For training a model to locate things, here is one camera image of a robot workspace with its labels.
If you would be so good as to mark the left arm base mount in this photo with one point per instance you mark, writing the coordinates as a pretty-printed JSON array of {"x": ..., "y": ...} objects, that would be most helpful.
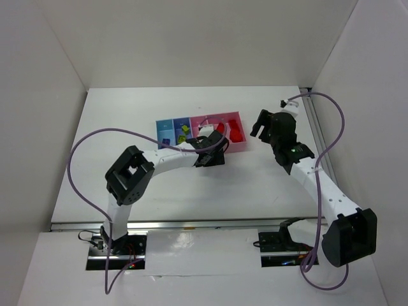
[{"x": 132, "y": 253}]

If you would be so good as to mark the white square lego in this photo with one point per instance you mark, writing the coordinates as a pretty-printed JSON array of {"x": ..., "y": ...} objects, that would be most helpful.
[{"x": 206, "y": 130}]

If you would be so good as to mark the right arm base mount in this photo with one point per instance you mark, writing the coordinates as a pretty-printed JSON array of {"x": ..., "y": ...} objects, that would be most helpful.
[{"x": 277, "y": 248}]

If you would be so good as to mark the round red lego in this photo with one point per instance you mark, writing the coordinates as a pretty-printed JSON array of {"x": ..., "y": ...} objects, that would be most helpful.
[{"x": 236, "y": 136}]

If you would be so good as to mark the aluminium front rail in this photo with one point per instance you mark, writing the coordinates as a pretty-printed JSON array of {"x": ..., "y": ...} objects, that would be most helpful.
[{"x": 169, "y": 225}]

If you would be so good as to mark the narrow pink bin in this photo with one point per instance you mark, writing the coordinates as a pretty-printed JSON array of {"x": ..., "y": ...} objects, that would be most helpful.
[{"x": 196, "y": 123}]

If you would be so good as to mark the green lego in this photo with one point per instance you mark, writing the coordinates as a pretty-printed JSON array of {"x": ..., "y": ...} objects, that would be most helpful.
[
  {"x": 181, "y": 139},
  {"x": 185, "y": 129}
]

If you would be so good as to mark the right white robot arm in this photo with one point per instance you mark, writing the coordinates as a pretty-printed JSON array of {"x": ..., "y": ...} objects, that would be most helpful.
[{"x": 352, "y": 231}]

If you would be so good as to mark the purple lego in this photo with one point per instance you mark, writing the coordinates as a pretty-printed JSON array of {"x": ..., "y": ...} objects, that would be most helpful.
[{"x": 166, "y": 142}]

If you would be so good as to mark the wide pink bin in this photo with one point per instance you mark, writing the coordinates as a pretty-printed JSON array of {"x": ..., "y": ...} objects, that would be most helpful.
[{"x": 215, "y": 119}]

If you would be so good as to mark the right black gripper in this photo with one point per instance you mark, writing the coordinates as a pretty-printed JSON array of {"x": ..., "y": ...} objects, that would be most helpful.
[{"x": 266, "y": 128}]

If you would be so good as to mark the light blue bin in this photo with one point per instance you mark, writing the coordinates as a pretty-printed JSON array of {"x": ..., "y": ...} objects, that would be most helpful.
[{"x": 164, "y": 129}]

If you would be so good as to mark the dark blue bin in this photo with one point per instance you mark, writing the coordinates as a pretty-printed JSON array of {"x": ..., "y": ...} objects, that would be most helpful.
[{"x": 177, "y": 124}]

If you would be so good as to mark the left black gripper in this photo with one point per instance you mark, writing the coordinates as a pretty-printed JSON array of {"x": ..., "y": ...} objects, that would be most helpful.
[{"x": 217, "y": 140}]

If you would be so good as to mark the aluminium side rail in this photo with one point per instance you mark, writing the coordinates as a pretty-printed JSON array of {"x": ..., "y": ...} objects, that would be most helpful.
[{"x": 318, "y": 134}]

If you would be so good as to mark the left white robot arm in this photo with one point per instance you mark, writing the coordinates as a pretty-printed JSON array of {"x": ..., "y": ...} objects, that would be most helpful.
[{"x": 128, "y": 178}]

